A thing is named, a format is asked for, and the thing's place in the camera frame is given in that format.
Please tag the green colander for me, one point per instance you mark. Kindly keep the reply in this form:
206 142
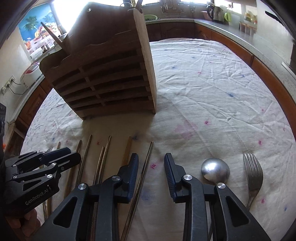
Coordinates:
150 17

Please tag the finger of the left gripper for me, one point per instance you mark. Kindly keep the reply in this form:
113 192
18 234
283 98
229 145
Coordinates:
62 164
51 156

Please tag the left hand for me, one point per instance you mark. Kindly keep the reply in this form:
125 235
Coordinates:
26 227

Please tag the white red rice cooker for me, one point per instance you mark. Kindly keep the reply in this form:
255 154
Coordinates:
31 75

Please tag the chopstick in holder left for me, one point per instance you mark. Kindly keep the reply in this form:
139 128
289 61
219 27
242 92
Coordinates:
54 38

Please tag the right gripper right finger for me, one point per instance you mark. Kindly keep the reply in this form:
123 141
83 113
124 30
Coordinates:
230 219

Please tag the dark chopstick pair member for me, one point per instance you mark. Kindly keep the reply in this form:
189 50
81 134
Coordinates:
101 163

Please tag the tropical beach poster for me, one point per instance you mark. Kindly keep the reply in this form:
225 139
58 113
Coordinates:
33 30

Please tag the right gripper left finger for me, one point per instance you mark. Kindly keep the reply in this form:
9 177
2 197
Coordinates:
72 219

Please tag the brown wooden chopstick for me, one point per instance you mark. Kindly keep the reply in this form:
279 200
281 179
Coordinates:
137 192

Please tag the wooden utensil holder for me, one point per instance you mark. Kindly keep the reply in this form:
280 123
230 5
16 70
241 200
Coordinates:
105 63

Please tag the white patterned tablecloth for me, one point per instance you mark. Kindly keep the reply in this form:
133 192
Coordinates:
209 104

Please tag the green cup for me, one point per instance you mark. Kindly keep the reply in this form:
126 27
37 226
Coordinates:
227 17

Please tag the electric kettle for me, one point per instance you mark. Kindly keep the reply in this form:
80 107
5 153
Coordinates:
216 13

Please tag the metal fork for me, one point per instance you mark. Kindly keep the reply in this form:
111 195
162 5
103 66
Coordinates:
254 175

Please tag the metal spoon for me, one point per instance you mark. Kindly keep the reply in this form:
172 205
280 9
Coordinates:
215 170

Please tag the wall power socket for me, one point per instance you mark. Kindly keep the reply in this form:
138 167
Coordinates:
7 85

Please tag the light wooden chopstick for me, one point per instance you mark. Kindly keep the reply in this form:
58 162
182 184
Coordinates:
127 152

